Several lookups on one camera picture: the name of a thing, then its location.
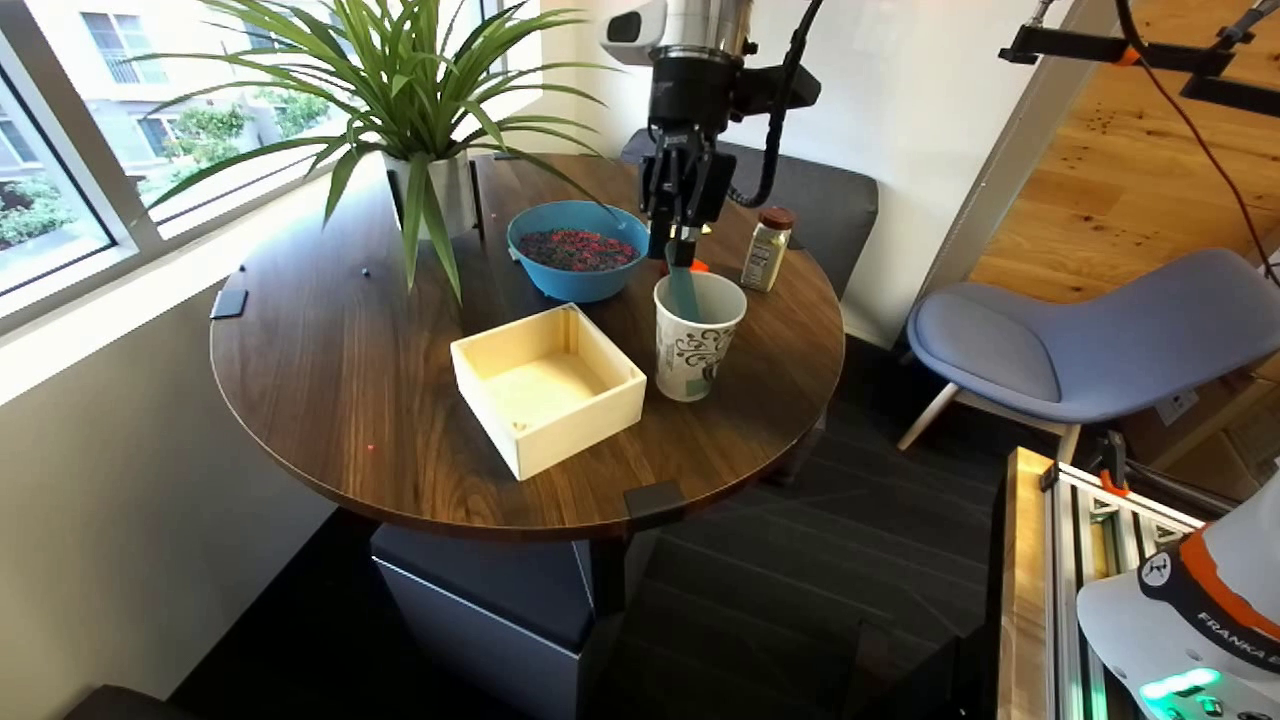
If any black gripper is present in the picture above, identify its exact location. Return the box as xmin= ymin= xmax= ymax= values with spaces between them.
xmin=645 ymin=51 xmax=753 ymax=270

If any white orange robot base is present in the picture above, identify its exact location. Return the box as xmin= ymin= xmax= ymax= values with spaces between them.
xmin=1070 ymin=462 xmax=1280 ymax=720

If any colourful cereal heap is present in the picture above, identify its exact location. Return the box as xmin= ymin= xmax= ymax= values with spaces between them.
xmin=514 ymin=227 xmax=639 ymax=274

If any white printed paper cup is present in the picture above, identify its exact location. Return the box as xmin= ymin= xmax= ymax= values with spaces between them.
xmin=648 ymin=266 xmax=753 ymax=407

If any spice jar with brown lid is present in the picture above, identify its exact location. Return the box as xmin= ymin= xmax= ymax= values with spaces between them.
xmin=734 ymin=205 xmax=800 ymax=297

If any dark grey armchair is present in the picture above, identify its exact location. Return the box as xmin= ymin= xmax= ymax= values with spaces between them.
xmin=615 ymin=125 xmax=884 ymax=302

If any blue bowl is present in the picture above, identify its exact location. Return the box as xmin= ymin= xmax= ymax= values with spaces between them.
xmin=498 ymin=197 xmax=657 ymax=309

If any white plant pot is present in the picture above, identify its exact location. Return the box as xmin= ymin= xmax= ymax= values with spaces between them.
xmin=379 ymin=148 xmax=487 ymax=244

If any square pale wooden box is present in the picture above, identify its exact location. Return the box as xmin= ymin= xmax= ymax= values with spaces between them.
xmin=447 ymin=299 xmax=653 ymax=484

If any black tape patch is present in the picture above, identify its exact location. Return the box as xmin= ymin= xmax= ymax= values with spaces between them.
xmin=209 ymin=270 xmax=252 ymax=324
xmin=619 ymin=484 xmax=689 ymax=520

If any green spiky plant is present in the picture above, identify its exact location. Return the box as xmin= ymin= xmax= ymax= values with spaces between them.
xmin=133 ymin=0 xmax=615 ymax=302

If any light blue chair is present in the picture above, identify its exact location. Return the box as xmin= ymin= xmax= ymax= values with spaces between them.
xmin=892 ymin=246 xmax=1280 ymax=462

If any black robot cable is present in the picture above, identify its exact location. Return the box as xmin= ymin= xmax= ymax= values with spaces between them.
xmin=734 ymin=0 xmax=832 ymax=213

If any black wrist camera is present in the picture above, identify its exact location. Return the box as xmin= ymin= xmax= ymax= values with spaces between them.
xmin=734 ymin=61 xmax=823 ymax=114

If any black overhead camera rig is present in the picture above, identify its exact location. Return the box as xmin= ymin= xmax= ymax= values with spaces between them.
xmin=995 ymin=0 xmax=1280 ymax=114

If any aluminium rail wooden cart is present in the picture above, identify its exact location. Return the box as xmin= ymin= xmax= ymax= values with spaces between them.
xmin=992 ymin=442 xmax=1205 ymax=720

